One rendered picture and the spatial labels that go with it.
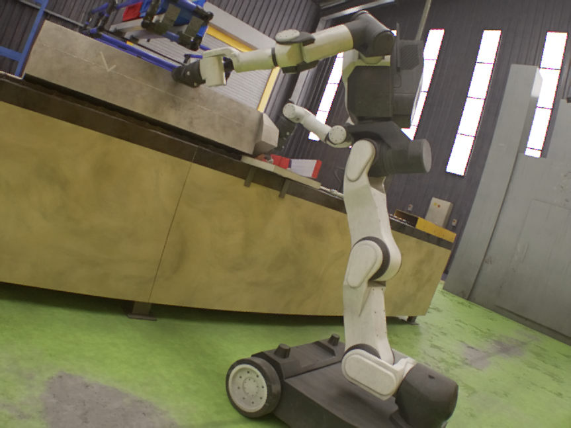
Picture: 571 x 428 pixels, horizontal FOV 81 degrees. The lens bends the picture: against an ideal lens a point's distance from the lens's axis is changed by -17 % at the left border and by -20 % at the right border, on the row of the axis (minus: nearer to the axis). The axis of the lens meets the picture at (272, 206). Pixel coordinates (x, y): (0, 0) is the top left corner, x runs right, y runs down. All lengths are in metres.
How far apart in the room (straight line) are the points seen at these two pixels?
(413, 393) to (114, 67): 1.46
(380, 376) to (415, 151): 0.71
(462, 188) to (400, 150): 9.91
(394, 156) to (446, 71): 11.59
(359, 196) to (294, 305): 1.03
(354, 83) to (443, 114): 10.85
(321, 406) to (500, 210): 6.00
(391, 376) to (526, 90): 6.63
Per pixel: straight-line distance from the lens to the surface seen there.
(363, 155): 1.35
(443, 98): 12.44
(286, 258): 2.03
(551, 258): 6.62
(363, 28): 1.34
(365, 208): 1.34
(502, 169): 7.06
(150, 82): 1.53
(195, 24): 1.48
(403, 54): 1.48
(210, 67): 1.32
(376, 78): 1.41
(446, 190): 11.39
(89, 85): 1.45
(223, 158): 1.67
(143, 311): 1.80
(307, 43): 1.26
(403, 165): 1.34
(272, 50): 1.27
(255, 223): 1.85
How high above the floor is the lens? 0.74
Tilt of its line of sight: 3 degrees down
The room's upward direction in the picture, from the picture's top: 20 degrees clockwise
